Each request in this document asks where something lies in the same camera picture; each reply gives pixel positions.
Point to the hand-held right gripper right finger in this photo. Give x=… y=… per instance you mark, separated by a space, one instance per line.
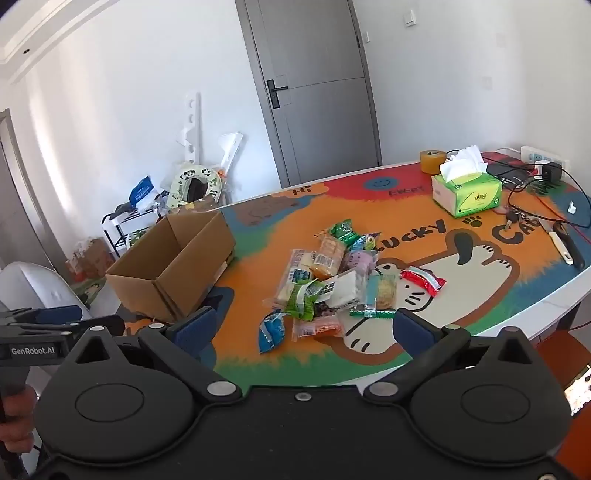
x=413 y=332

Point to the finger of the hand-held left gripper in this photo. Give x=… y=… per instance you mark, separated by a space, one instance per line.
x=55 y=314
x=108 y=324

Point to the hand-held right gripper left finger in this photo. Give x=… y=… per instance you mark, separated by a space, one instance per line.
x=196 y=330

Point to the clear cookie packet green stripe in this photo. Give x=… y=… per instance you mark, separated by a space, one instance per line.
x=382 y=291

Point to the brown cardboard box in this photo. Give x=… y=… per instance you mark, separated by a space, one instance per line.
x=194 y=258

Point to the white blue bread packet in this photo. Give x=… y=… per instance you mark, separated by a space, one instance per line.
x=298 y=270

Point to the person's left hand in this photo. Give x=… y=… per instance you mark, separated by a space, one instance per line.
x=21 y=415

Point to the white chair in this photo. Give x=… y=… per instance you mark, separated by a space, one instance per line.
x=37 y=286

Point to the green printed box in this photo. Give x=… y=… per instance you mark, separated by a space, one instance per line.
x=90 y=290

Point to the red snack packet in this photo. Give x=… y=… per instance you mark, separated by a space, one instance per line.
x=422 y=280

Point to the cardboard box with red print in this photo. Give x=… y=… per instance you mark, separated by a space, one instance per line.
x=94 y=258

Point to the blue snack packet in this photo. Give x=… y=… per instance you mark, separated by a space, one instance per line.
x=272 y=330

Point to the white packet black label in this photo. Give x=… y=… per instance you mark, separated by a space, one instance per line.
x=344 y=288

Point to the purple snack packet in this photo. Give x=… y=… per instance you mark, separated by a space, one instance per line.
x=358 y=263

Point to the black shoe rack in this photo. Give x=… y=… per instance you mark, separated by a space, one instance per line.
x=105 y=230

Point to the clear orange-red snack packet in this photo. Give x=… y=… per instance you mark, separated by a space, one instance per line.
x=318 y=328

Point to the teal small snack packet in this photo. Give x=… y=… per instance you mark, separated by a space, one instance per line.
x=367 y=242

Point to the green crumpled snack packet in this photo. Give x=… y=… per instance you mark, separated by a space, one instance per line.
x=302 y=300

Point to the grey side door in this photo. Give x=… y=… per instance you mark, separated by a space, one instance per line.
x=18 y=207

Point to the orange bread packet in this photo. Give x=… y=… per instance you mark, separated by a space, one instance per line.
x=328 y=256

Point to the blue plastic bag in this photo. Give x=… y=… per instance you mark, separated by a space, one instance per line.
x=141 y=189

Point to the panda print toilet seat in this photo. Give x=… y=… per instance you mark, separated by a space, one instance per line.
x=182 y=184

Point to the green tissue box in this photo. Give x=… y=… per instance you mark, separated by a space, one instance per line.
x=475 y=196

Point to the bunch of keys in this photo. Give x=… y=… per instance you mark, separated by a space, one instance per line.
x=510 y=217

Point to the brown tape roll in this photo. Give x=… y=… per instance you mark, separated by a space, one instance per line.
x=431 y=161

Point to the short white plastic rack part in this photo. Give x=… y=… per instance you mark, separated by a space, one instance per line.
x=229 y=147

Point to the black flat case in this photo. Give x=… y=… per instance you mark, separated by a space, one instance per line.
x=501 y=168

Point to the white plug adapter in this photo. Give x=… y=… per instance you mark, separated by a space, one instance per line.
x=537 y=169

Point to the tall white plastic rack part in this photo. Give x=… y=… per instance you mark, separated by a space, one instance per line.
x=191 y=124

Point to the black charger adapter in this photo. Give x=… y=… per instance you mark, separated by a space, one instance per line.
x=550 y=171

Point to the white power strip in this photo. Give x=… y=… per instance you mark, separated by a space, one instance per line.
x=535 y=153

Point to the white blank wall plate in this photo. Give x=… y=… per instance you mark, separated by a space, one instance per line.
x=487 y=82

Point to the white light switch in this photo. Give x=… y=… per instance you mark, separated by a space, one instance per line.
x=410 y=17

